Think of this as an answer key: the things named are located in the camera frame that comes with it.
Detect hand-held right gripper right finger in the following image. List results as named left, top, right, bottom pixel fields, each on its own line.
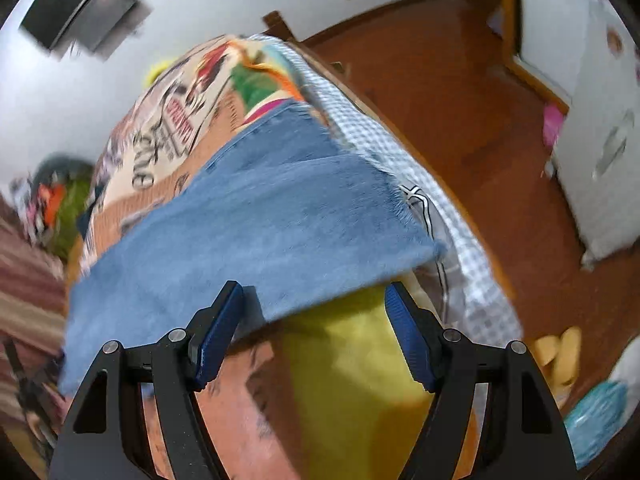
left=384, top=281, right=577, bottom=480

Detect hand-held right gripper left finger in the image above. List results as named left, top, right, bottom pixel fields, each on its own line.
left=48, top=280, right=265, bottom=480

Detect blue denim pants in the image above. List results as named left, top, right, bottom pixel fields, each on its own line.
left=58, top=101, right=447, bottom=397

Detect printed colourful blanket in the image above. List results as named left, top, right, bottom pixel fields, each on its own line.
left=60, top=34, right=481, bottom=480

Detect yellow slippers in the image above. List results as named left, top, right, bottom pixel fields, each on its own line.
left=533, top=326, right=584, bottom=391

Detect checked blue white bedsheet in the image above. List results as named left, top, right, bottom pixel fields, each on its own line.
left=248, top=33, right=524, bottom=346

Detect striped brown cloth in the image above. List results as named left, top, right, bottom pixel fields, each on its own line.
left=0, top=195, right=71, bottom=461

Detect pile of colourful clothes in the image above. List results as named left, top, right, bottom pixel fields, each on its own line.
left=10, top=155, right=96, bottom=261

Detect teal plastic bag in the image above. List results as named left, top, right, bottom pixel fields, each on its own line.
left=564, top=380, right=629, bottom=470

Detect pink bag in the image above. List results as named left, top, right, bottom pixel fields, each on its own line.
left=543, top=102, right=567, bottom=148

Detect yellow plush toy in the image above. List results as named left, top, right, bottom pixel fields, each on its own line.
left=143, top=56, right=182, bottom=87

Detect white cabinet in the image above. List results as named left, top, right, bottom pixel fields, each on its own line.
left=550, top=0, right=640, bottom=271

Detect wooden door frame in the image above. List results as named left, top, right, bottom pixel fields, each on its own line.
left=487, top=0, right=571, bottom=113

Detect wall-mounted black television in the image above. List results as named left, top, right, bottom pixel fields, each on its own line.
left=19, top=0, right=153, bottom=62

